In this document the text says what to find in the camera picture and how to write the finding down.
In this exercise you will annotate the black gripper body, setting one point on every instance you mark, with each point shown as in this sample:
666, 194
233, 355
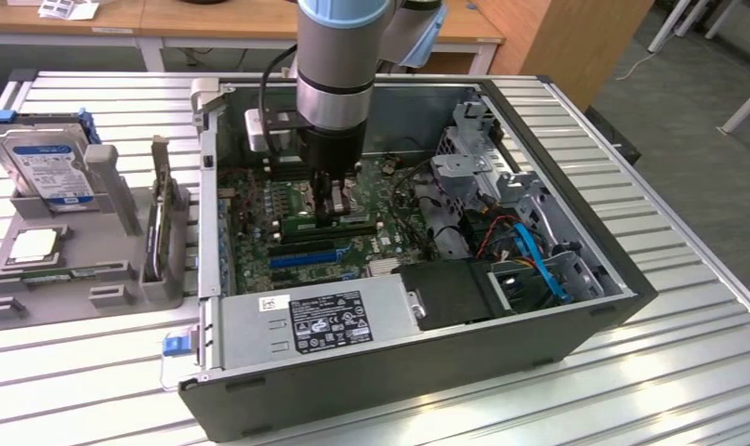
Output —
332, 146

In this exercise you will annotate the green RAM stick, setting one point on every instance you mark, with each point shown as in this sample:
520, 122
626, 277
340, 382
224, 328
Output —
303, 225
45, 277

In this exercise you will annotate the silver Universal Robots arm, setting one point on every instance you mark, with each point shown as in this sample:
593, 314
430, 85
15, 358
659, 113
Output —
334, 56

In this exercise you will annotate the black RAM slot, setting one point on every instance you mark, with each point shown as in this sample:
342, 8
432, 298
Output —
306, 238

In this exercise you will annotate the metal CPU socket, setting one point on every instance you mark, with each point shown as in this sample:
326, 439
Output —
302, 197

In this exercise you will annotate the black expansion slot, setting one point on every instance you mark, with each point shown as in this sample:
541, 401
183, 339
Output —
300, 250

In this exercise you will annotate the blue expansion slot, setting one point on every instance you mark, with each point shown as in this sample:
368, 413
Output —
303, 261

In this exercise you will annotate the small silver heatsink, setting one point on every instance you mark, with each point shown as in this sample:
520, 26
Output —
383, 266

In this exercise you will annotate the green motherboard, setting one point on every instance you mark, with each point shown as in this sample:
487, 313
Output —
256, 260

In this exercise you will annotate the metal disk bay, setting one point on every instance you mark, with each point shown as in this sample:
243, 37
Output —
474, 186

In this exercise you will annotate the black fan shroud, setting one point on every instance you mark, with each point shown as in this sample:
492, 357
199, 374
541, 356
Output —
442, 292

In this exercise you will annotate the grey power supply unit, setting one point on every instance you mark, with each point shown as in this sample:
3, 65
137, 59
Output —
312, 320

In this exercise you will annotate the wooden desk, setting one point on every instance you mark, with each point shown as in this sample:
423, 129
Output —
195, 18

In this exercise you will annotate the black open PC case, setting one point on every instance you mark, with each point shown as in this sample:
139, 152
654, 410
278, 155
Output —
411, 362

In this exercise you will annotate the blue case latch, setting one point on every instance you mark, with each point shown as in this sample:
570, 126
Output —
175, 344

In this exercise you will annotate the grey parts rack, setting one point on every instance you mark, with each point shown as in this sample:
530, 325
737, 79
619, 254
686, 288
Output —
108, 297

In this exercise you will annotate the wooden cabinet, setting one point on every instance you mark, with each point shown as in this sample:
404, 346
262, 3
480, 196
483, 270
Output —
566, 42

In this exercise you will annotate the hard disk with blue label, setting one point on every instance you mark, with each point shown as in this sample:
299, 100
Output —
40, 162

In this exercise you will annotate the silver CPU chip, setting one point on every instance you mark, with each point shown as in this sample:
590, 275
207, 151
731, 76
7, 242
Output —
35, 244

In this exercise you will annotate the white paper sheets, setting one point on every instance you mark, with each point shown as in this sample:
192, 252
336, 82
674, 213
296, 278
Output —
64, 9

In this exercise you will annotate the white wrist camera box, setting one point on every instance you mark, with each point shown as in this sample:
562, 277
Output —
258, 130

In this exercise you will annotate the graphics card with metal bracket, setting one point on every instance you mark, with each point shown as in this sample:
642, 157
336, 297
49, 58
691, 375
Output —
161, 209

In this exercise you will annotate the white table frame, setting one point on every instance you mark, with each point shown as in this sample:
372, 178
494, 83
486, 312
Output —
746, 102

